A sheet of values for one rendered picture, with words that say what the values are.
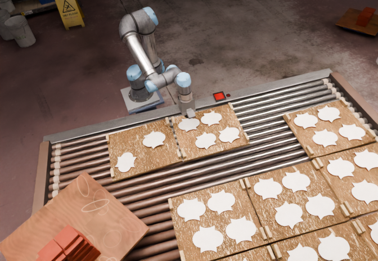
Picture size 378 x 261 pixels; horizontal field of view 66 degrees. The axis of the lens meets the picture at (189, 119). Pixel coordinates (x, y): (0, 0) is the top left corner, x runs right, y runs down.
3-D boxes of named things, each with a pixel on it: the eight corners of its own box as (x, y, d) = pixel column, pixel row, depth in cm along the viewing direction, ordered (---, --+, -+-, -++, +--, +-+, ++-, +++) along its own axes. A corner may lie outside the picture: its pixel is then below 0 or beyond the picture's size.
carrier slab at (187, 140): (171, 120, 193) (171, 118, 192) (229, 105, 198) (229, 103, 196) (184, 162, 170) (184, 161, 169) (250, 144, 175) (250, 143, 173)
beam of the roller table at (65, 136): (47, 141, 198) (43, 135, 193) (327, 73, 220) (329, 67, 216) (46, 151, 192) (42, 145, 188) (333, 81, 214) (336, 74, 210)
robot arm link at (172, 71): (158, 68, 165) (167, 79, 158) (175, 61, 168) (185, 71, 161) (161, 79, 171) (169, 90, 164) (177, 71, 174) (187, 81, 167)
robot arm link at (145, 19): (141, 73, 214) (125, 9, 168) (159, 66, 218) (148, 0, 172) (148, 84, 208) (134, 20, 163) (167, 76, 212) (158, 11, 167)
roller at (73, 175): (52, 179, 175) (49, 175, 171) (347, 104, 196) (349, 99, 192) (52, 187, 171) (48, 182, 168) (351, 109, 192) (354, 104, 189)
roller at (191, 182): (49, 219, 158) (45, 215, 155) (372, 132, 179) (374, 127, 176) (49, 227, 155) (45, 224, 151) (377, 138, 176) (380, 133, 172)
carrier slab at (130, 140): (107, 136, 188) (106, 135, 186) (167, 120, 193) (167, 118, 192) (113, 182, 165) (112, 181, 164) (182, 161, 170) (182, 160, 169)
